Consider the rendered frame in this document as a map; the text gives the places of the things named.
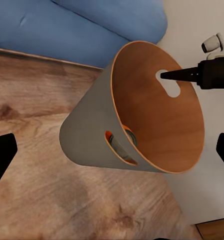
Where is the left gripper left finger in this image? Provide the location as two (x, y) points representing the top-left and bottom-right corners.
(0, 133), (17, 179)

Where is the trash can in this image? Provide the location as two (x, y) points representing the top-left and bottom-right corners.
(59, 40), (205, 174)

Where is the can of soda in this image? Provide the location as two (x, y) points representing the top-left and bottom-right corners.
(105, 126), (138, 161)

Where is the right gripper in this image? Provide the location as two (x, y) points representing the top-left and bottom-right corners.
(161, 56), (224, 90)

